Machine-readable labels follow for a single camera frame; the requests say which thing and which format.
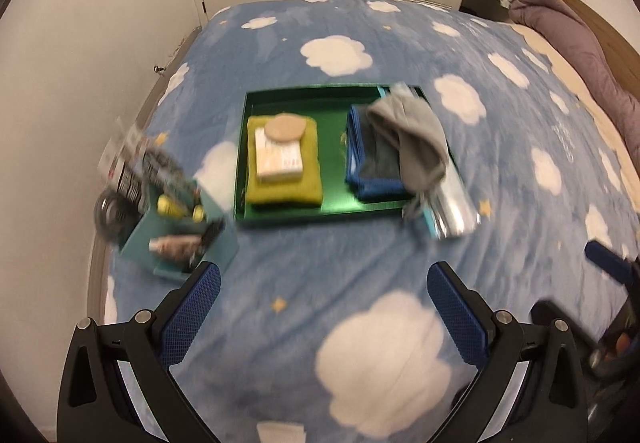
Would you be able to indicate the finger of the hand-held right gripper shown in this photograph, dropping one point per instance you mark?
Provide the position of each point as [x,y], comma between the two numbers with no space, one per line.
[555,315]
[607,260]

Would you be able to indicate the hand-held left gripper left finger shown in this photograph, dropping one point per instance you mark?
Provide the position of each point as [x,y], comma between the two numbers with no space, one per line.
[187,318]

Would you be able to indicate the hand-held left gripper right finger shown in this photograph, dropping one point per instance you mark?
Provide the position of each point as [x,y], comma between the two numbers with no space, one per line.
[457,318]

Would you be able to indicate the grey quilted blue-edged cloth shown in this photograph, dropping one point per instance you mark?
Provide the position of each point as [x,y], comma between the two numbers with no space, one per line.
[370,178]

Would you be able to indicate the yellow knitted cloth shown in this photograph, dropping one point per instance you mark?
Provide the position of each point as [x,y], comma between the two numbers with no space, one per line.
[305,193]

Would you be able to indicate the cream soap box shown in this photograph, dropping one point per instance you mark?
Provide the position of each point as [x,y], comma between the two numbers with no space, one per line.
[280,160]

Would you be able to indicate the grey face mask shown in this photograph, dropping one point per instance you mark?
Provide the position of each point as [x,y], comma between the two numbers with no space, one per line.
[410,133]

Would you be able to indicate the green tray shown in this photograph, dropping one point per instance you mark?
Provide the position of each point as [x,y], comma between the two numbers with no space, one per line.
[332,173]

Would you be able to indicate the beige powder puff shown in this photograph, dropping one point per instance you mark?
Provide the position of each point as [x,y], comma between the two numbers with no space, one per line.
[284,129]

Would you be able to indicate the teal desk organizer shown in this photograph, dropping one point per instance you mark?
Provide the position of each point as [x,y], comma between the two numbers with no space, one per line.
[220,243]

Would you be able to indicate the black pen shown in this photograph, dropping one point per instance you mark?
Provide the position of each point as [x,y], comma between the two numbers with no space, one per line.
[210,234]

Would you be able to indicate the yellow highlighter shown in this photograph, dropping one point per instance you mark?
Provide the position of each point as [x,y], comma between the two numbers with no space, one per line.
[169,204]
[198,214]

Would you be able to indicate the blue cloud print blanket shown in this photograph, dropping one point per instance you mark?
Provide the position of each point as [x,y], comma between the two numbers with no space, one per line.
[350,263]

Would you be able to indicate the black round tape measure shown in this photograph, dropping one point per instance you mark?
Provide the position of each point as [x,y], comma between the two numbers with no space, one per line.
[112,215]

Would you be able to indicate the packaged pen set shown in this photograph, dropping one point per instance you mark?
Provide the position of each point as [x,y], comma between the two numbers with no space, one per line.
[125,163]
[162,170]

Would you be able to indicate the purple-grey duvet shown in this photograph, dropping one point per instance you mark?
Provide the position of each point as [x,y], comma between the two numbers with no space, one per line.
[575,43]

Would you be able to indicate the wooden headboard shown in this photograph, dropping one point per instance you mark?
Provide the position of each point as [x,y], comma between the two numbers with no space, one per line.
[607,38]

